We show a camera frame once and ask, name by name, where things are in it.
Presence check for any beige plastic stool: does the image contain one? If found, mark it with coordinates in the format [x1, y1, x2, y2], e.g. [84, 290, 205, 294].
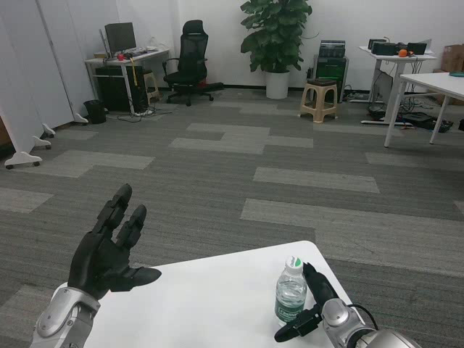
[142, 70, 160, 104]

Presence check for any beige stool brown seat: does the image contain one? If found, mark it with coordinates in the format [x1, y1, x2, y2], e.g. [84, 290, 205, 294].
[299, 78, 339, 123]

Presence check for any black computer cabinet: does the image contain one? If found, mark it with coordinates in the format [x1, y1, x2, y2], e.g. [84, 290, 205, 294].
[94, 67, 149, 112]

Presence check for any white rectangular table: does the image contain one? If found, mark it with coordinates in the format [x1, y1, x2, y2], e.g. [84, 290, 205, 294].
[384, 72, 464, 148]

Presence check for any white office desk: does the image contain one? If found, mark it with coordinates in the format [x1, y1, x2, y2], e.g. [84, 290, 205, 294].
[84, 48, 170, 114]

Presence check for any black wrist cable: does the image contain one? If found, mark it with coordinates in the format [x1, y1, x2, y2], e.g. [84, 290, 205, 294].
[349, 304, 380, 331]

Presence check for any black mesh office chair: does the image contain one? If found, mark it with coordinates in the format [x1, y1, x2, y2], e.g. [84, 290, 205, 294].
[162, 20, 215, 107]

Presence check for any clear water bottle green label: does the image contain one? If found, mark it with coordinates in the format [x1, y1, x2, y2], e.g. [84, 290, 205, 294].
[273, 255, 308, 327]

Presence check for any black striped equipment box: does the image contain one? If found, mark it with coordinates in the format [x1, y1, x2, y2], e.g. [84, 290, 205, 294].
[320, 39, 346, 58]

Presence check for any white standing desk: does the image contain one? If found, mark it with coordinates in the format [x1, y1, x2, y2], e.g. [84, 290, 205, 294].
[358, 45, 438, 125]

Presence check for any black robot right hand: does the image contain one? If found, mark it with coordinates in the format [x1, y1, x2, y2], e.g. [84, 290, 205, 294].
[273, 262, 336, 344]

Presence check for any black floor equipment tray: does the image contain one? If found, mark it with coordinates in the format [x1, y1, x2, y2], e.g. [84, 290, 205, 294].
[400, 112, 438, 130]

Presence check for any brown wooden cabinet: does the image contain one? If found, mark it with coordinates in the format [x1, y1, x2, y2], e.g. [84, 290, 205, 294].
[0, 116, 11, 149]

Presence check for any white rolling partition screen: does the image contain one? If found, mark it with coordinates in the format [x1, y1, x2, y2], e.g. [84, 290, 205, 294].
[0, 0, 56, 170]
[3, 0, 90, 138]

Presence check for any black trash bin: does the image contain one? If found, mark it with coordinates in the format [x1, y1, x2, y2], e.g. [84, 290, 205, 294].
[83, 99, 107, 125]

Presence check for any brown cardboard box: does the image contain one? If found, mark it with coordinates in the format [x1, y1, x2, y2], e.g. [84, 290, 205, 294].
[441, 43, 464, 73]

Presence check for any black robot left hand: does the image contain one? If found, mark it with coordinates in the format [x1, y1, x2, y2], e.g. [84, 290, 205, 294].
[67, 183, 162, 301]

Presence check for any large black equipment box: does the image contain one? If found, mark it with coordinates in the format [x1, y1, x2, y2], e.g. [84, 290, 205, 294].
[368, 38, 397, 56]

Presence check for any black computer monitor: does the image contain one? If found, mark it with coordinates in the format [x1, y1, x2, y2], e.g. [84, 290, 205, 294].
[104, 22, 138, 54]

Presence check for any black green equipment case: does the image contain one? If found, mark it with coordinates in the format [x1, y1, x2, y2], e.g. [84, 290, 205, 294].
[313, 54, 349, 104]

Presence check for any green potted plant white pot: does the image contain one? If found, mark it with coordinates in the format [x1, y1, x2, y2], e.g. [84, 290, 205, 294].
[239, 0, 313, 99]

